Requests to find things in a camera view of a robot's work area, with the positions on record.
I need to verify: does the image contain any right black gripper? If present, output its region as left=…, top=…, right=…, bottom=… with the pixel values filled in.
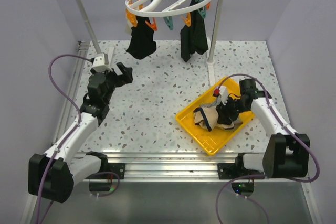
left=216, top=94, right=249, bottom=125

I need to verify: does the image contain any beige underwear navy trim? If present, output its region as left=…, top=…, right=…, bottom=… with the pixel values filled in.
left=193, top=107, right=243, bottom=132

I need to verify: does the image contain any grey striped underwear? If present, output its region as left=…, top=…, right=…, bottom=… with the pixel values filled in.
left=199, top=95, right=222, bottom=108

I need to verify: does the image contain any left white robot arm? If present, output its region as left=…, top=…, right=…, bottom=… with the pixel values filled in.
left=28, top=62, right=133, bottom=203

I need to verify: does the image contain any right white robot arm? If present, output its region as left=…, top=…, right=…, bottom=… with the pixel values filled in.
left=216, top=78, right=310, bottom=179

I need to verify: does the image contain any plain black underwear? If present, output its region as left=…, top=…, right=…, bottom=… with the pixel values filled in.
left=126, top=16, right=156, bottom=60

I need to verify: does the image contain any black pinstriped underwear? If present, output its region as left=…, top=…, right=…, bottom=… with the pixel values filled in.
left=180, top=8, right=209, bottom=62

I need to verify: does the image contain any yellow plastic tray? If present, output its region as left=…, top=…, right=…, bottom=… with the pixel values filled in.
left=175, top=82, right=255, bottom=155

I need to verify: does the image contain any right white rack pole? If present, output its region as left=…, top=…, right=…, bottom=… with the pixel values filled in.
left=206, top=0, right=223, bottom=65

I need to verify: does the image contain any white rack pole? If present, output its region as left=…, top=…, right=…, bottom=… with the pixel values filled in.
left=75, top=0, right=102, bottom=54
left=206, top=0, right=223, bottom=65

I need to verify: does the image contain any left white rack pole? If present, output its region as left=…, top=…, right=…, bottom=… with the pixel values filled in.
left=75, top=0, right=102, bottom=54

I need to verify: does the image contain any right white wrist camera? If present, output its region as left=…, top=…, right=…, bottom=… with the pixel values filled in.
left=213, top=86, right=229, bottom=105

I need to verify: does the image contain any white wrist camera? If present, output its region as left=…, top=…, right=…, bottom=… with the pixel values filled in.
left=92, top=53, right=112, bottom=72
left=213, top=86, right=229, bottom=105

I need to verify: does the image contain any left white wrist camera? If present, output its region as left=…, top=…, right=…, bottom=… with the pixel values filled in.
left=92, top=53, right=112, bottom=72

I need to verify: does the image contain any aluminium rail frame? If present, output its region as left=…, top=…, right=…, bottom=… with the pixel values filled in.
left=19, top=40, right=320, bottom=224

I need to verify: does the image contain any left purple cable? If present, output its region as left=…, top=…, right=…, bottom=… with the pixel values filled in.
left=35, top=54, right=95, bottom=224

